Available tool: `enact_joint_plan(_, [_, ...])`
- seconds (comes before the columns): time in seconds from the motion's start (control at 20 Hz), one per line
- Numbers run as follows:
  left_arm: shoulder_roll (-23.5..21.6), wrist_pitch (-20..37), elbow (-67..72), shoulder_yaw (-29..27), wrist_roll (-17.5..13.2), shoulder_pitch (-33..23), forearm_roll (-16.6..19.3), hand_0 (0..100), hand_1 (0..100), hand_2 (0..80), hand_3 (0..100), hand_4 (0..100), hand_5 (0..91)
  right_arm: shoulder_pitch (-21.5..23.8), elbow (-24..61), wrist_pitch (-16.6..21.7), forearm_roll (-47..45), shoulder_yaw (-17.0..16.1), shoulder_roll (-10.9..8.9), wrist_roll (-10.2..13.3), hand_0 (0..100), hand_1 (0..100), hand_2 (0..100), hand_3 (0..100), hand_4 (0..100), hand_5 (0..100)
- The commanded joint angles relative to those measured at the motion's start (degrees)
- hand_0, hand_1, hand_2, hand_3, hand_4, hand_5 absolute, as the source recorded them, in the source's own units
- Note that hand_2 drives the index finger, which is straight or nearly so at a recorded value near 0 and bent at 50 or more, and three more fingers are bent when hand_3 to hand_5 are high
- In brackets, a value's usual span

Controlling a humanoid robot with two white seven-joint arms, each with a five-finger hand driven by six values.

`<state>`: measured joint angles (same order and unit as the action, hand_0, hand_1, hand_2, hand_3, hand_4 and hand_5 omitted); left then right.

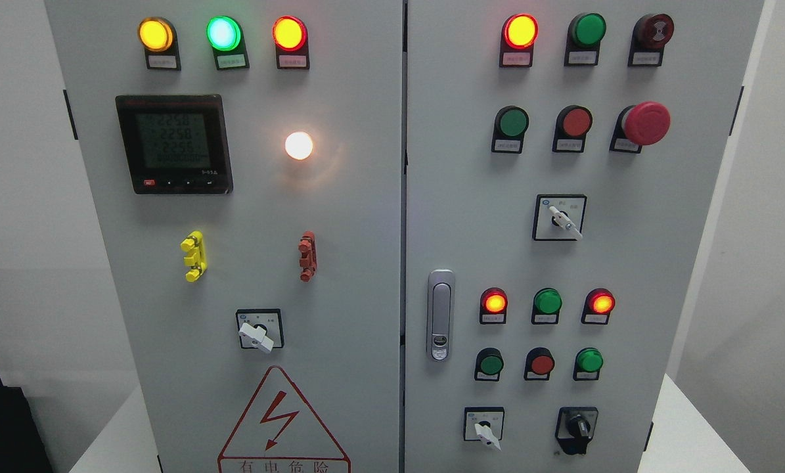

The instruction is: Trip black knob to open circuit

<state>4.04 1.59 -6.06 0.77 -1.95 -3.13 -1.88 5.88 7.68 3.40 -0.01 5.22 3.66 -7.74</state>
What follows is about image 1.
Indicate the red terminal connector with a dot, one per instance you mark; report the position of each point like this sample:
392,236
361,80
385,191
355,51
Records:
308,256

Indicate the upper right white selector switch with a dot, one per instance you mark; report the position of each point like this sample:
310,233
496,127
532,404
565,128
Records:
559,217

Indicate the green push button lower left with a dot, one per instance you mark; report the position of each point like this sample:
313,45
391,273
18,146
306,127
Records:
489,364

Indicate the red push button upper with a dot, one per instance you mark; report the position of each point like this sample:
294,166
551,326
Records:
572,125

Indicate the yellow terminal connector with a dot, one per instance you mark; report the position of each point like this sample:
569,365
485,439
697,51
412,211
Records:
195,255

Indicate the green indicator lamp top right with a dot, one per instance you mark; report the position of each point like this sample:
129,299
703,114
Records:
585,33

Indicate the red indicator lamp top right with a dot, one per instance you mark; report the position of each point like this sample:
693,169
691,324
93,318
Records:
518,35

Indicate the red lit lamp lower left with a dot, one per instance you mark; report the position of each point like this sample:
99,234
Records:
493,306

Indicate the black box with antenna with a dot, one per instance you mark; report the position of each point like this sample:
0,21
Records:
21,447

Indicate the yellow indicator lamp top left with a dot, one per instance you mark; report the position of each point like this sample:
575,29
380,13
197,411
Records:
160,42

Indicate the bottom white selector switch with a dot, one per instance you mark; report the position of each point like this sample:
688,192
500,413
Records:
484,425

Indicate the white glowing lamp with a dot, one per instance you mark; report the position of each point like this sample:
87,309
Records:
298,145

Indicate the green push button upper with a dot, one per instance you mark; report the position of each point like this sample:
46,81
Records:
510,126

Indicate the red push button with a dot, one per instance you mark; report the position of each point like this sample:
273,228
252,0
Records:
572,125
539,364

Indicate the red lamp lower right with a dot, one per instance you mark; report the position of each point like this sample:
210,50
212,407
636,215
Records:
598,307

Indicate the red push button lower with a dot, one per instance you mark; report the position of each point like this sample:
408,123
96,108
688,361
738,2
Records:
539,364

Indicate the right grey cabinet door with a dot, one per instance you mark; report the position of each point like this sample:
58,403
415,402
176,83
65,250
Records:
471,211

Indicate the red emergency stop button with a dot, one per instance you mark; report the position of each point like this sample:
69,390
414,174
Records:
640,125

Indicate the dark red buzzer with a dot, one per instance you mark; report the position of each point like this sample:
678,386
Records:
652,32

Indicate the left white selector switch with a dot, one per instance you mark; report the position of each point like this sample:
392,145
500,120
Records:
260,329

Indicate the silver door lock handle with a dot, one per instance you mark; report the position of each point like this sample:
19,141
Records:
439,313

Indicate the red electrical warning sign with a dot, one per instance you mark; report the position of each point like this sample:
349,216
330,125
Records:
279,431

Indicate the left grey cabinet door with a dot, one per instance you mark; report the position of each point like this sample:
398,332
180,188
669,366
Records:
341,329

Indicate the white selector switch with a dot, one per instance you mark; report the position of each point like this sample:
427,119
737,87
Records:
559,217
260,329
484,425

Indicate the green push button lower right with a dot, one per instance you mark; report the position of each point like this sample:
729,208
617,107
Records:
587,364

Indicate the green lamp lower middle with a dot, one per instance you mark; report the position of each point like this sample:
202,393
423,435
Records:
547,304

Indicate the red ring indicator lamp left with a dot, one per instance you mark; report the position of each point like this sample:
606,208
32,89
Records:
292,50

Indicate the green push button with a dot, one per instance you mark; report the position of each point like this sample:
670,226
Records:
587,364
510,126
489,364

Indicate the green lit indicator lamp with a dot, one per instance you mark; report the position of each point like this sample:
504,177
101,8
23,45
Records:
225,36

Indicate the black digital power meter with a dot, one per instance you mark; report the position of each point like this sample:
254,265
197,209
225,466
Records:
175,143

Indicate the grey cabinet door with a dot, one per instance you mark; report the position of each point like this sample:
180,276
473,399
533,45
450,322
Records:
341,329
471,211

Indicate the black knob selector switch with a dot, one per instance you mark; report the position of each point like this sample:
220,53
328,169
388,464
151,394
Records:
575,429

